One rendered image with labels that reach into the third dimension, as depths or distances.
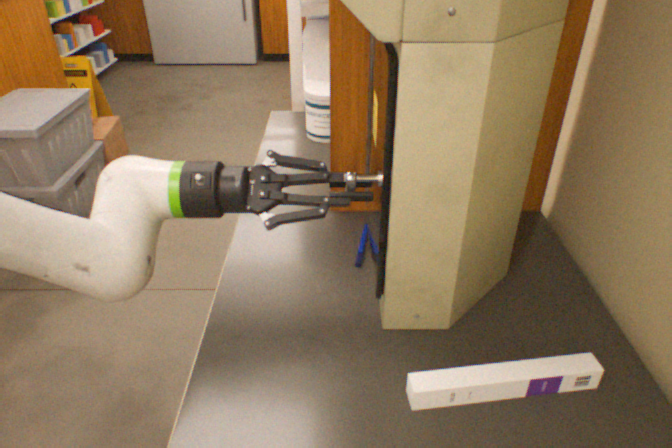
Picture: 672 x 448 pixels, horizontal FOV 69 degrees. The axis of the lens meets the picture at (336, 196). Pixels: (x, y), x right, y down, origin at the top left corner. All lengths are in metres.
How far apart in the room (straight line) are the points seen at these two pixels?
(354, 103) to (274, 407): 0.59
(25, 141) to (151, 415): 1.44
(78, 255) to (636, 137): 0.88
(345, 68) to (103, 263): 0.57
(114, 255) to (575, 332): 0.73
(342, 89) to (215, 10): 4.73
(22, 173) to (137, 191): 2.11
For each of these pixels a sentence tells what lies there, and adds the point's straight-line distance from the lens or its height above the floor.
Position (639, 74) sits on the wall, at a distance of 0.99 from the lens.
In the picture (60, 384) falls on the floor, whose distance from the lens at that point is 2.23.
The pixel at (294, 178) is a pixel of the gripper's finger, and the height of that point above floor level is 1.18.
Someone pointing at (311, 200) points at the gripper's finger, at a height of 1.15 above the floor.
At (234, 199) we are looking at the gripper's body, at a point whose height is 1.16.
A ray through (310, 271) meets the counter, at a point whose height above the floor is 0.94.
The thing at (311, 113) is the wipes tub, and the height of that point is 1.03.
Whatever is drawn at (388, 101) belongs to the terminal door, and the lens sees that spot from 0.64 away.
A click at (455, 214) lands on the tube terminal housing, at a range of 0.72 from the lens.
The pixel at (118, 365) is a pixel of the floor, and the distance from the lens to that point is 2.20.
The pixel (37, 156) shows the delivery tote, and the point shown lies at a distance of 2.77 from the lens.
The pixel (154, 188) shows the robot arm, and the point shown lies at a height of 1.18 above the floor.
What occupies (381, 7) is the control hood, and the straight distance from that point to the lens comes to 0.60.
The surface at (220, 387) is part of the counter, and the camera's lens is 0.79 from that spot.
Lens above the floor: 1.55
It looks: 31 degrees down
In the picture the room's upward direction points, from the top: straight up
